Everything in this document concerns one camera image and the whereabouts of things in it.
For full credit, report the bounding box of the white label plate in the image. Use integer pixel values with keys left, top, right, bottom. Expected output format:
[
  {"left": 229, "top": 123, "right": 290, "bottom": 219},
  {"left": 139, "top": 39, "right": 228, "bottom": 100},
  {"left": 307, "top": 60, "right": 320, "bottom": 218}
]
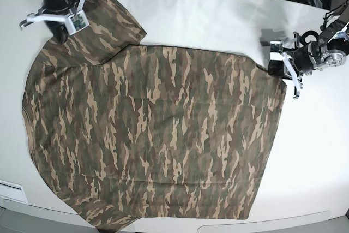
[{"left": 0, "top": 180, "right": 28, "bottom": 205}]

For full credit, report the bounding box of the camouflage T-shirt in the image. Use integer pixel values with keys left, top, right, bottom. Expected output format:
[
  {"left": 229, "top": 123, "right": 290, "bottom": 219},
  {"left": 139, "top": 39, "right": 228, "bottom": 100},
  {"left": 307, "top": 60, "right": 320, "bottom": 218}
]
[{"left": 22, "top": 0, "right": 287, "bottom": 232}]

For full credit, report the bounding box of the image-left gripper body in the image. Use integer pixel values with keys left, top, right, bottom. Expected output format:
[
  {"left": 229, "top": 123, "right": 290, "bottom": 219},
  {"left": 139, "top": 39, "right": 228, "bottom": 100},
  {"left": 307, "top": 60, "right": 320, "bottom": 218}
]
[{"left": 43, "top": 0, "right": 72, "bottom": 30}]

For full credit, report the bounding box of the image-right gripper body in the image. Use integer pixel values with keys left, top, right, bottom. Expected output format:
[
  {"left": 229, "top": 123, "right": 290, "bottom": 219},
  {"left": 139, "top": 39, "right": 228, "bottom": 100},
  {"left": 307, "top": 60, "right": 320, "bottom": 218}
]
[{"left": 293, "top": 40, "right": 316, "bottom": 75}]

